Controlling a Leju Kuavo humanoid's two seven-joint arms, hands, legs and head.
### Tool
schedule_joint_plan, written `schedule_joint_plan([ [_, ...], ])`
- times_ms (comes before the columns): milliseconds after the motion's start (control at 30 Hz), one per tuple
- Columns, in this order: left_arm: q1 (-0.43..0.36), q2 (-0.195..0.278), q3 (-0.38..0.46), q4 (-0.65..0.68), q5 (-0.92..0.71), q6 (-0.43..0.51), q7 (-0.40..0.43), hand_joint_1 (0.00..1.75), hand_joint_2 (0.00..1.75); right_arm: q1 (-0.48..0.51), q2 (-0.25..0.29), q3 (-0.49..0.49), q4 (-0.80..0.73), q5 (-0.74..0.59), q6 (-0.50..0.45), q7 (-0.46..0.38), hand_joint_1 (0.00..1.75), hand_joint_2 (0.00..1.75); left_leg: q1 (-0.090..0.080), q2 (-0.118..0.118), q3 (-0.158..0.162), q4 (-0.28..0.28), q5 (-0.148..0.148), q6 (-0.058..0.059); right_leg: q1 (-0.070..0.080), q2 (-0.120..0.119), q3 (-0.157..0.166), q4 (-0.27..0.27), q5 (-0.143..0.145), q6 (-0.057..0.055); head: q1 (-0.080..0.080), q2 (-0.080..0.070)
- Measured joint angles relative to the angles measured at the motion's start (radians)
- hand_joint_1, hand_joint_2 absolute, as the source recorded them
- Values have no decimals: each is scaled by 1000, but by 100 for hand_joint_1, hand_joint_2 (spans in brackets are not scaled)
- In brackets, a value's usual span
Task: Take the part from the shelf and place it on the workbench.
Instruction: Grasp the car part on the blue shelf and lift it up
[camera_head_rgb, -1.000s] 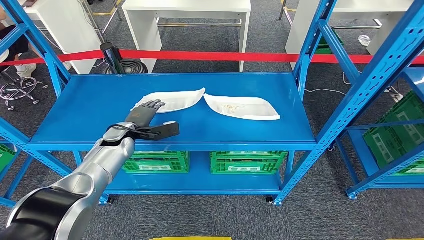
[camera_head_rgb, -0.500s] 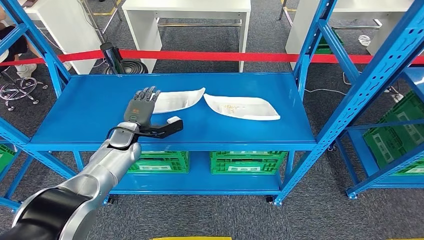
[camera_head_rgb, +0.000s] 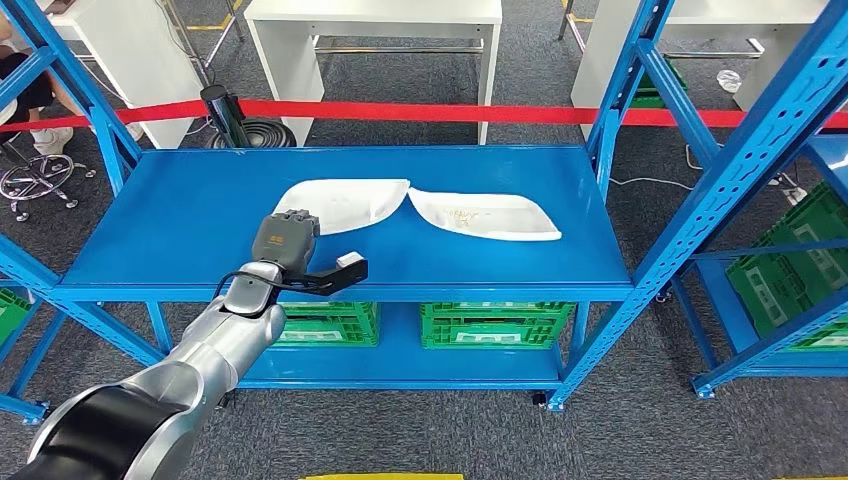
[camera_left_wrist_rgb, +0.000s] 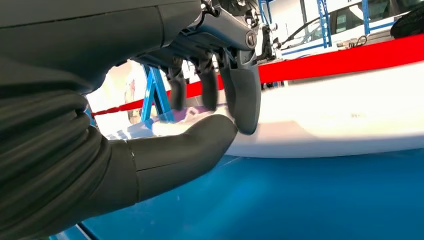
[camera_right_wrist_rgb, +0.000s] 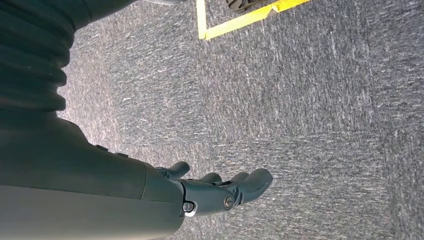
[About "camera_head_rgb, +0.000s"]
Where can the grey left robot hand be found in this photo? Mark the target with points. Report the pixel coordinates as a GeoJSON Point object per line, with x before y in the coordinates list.
{"type": "Point", "coordinates": [285, 238]}

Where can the plain white plastic part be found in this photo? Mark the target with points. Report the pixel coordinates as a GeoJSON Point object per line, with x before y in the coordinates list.
{"type": "Point", "coordinates": [351, 202]}

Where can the white plastic part with writing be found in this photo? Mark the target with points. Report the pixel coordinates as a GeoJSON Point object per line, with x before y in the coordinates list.
{"type": "Point", "coordinates": [490, 215]}

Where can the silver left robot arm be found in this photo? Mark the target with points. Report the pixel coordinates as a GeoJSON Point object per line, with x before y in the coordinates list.
{"type": "Point", "coordinates": [218, 344]}

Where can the blue metal shelf rack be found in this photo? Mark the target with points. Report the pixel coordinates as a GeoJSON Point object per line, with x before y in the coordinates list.
{"type": "Point", "coordinates": [719, 311]}
{"type": "Point", "coordinates": [40, 351]}
{"type": "Point", "coordinates": [185, 218]}

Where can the green plastic crate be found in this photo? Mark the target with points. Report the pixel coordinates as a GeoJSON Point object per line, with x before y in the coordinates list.
{"type": "Point", "coordinates": [10, 314]}
{"type": "Point", "coordinates": [497, 326]}
{"type": "Point", "coordinates": [782, 285]}
{"type": "Point", "coordinates": [646, 99]}
{"type": "Point", "coordinates": [331, 324]}

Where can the red barrier belt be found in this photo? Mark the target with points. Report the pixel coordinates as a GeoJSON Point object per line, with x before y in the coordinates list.
{"type": "Point", "coordinates": [430, 111]}

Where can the white table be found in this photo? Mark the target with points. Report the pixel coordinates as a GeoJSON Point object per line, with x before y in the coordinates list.
{"type": "Point", "coordinates": [139, 60]}
{"type": "Point", "coordinates": [596, 73]}
{"type": "Point", "coordinates": [371, 10]}

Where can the office chair chrome base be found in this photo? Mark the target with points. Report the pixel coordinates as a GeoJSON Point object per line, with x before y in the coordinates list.
{"type": "Point", "coordinates": [33, 177]}

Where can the person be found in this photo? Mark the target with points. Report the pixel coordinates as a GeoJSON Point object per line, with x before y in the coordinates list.
{"type": "Point", "coordinates": [33, 99]}

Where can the chrome tube bar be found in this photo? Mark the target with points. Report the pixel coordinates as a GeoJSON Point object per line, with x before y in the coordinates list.
{"type": "Point", "coordinates": [715, 56]}

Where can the white power strip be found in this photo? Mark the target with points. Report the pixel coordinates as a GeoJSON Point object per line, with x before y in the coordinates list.
{"type": "Point", "coordinates": [793, 197]}

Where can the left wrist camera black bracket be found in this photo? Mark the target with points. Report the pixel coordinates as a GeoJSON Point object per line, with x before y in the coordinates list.
{"type": "Point", "coordinates": [331, 278]}

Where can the black stanchion post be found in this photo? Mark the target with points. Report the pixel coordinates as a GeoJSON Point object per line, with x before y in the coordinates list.
{"type": "Point", "coordinates": [222, 109]}

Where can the grey metal frame legs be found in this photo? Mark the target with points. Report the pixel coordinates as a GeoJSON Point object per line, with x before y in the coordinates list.
{"type": "Point", "coordinates": [573, 26]}
{"type": "Point", "coordinates": [199, 46]}

